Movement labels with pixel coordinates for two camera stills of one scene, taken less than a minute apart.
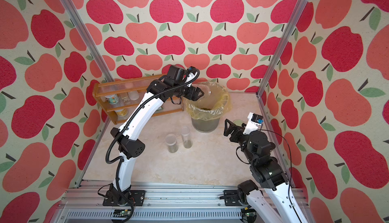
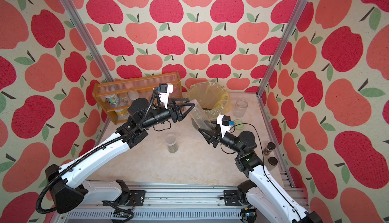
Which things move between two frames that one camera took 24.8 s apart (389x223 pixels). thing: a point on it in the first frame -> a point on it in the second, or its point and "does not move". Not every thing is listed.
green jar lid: x=238 y=122 does not move
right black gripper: x=239 y=132 -> x=214 y=138
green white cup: x=112 y=99 does not move
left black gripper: x=196 y=96 -> x=176 y=114
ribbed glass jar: x=207 y=92 -> x=240 y=108
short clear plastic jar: x=171 y=140 does not move
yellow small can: x=122 y=112 does not move
